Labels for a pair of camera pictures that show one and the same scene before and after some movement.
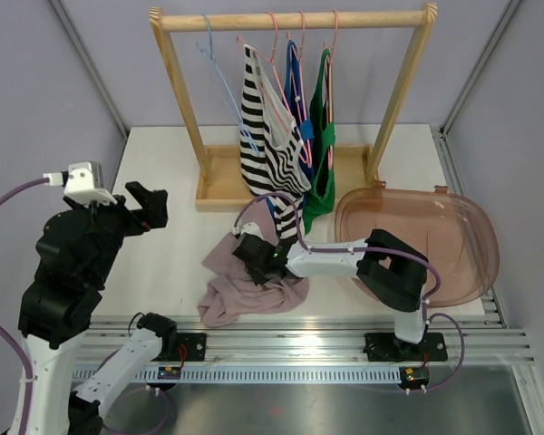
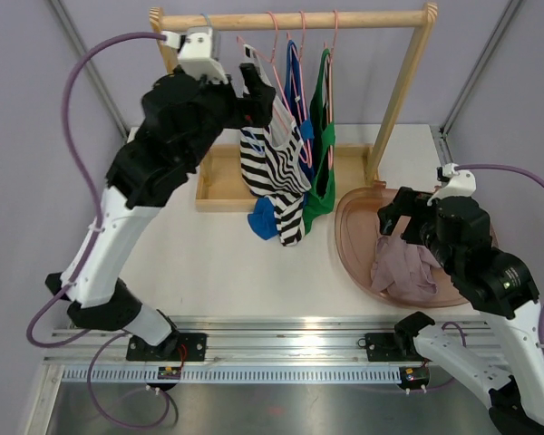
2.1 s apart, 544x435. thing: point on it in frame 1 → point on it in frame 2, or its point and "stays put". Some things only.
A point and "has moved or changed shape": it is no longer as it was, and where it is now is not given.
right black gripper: [257, 277] → [407, 201]
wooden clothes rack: [356, 167] stays put
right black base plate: [387, 347] stays put
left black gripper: [140, 219] → [255, 109]
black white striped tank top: [274, 160] stays put
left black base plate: [187, 347] stays put
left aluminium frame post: [60, 10] stays put
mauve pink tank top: [234, 291] has moved or changed shape
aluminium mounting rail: [473, 340] stays put
